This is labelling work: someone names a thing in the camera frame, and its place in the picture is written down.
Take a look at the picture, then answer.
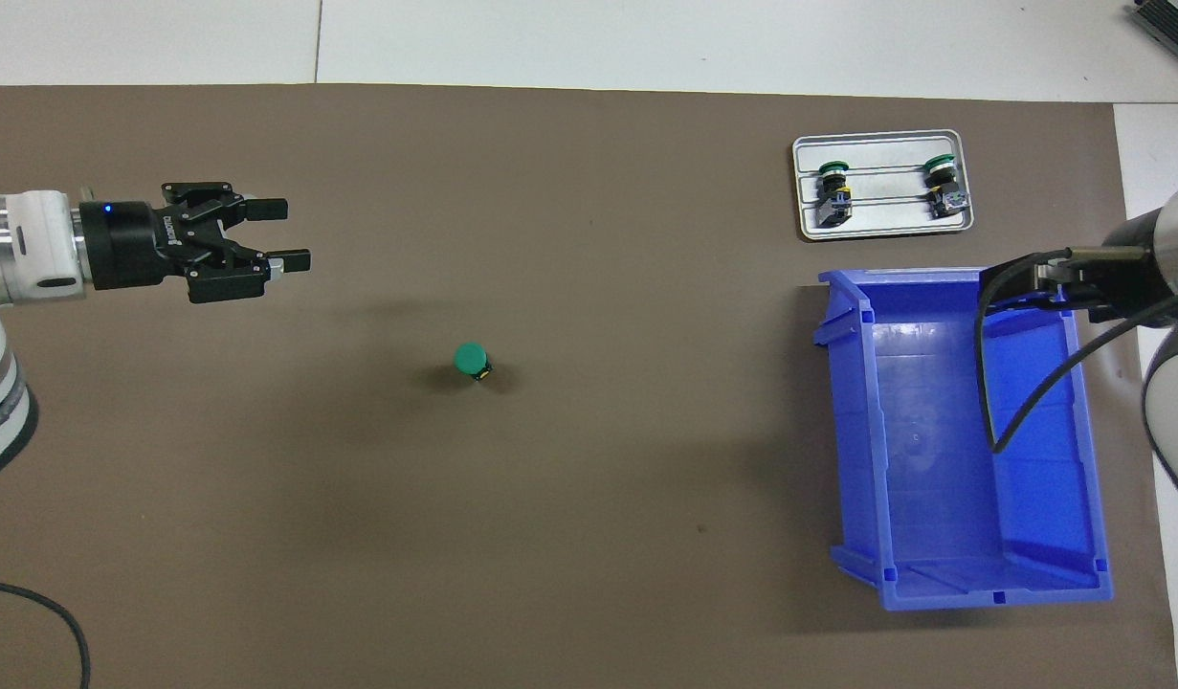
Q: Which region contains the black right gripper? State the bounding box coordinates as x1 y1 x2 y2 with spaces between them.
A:
983 215 1173 324

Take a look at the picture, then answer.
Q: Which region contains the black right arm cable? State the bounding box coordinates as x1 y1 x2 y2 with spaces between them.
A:
973 247 1178 454

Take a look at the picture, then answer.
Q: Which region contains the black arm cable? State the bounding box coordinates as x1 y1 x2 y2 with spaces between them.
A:
973 247 1178 454
0 577 93 689

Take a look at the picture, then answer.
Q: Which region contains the green push button switch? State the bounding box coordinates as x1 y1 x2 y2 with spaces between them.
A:
453 342 495 384
816 161 856 231
923 153 971 222

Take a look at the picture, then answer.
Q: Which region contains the grey metal tray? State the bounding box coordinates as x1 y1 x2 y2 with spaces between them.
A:
791 130 975 242

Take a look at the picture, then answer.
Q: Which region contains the dark grey ribbed device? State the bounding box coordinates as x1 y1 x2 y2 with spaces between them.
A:
1129 0 1178 74

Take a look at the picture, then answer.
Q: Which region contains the brown table mat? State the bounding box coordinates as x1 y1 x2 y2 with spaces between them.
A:
0 84 1178 689

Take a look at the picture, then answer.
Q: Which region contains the blue plastic storage bin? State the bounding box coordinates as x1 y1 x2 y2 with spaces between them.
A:
813 268 1114 613

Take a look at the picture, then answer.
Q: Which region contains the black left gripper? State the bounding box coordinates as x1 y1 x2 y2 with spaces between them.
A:
78 178 313 306

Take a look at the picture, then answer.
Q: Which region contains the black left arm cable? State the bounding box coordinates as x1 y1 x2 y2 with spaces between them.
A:
0 577 93 689

